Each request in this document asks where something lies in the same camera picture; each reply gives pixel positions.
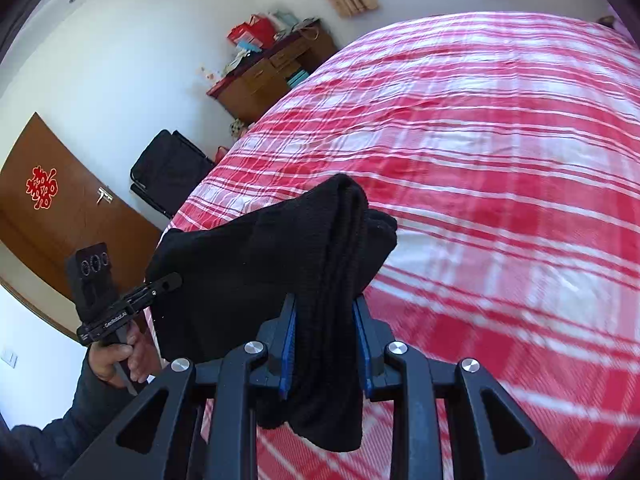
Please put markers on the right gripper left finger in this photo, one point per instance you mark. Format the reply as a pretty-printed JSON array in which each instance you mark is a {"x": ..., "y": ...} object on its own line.
[{"x": 278, "y": 337}]

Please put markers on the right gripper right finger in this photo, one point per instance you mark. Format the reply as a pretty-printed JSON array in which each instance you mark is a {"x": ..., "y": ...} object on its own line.
[{"x": 377, "y": 381}]

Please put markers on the black pants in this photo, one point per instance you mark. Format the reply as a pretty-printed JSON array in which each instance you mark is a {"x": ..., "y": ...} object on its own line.
[{"x": 322, "y": 248}]

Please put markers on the dark jacket left forearm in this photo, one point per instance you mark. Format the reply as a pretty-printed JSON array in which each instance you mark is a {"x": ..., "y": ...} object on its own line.
[{"x": 28, "y": 452}]

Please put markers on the person's left hand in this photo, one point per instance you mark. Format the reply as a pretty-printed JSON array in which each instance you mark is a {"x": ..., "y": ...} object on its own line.
[{"x": 138, "y": 352}]

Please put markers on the brown wooden door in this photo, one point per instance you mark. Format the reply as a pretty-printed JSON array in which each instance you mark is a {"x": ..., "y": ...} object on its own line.
[{"x": 36, "y": 243}]

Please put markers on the red double happiness decal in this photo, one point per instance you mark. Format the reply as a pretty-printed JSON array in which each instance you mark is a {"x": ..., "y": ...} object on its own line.
[{"x": 42, "y": 187}]

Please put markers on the black folding chair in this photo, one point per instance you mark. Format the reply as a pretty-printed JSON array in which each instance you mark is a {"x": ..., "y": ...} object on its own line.
[{"x": 167, "y": 172}]

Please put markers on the red white plaid bedspread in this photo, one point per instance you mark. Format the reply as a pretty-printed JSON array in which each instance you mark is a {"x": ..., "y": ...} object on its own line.
[{"x": 506, "y": 145}]

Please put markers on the brown wooden desk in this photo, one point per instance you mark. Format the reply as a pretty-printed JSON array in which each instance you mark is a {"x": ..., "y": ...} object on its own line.
[{"x": 262, "y": 79}]

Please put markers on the teal box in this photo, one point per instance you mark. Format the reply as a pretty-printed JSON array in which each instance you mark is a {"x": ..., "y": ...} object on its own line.
[{"x": 297, "y": 78}]

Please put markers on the red gift bag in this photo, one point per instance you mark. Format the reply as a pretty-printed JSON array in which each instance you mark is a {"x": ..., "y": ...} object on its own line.
[{"x": 258, "y": 30}]

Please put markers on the white wall switch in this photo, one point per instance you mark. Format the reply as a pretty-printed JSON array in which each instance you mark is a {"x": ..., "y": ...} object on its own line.
[{"x": 9, "y": 357}]

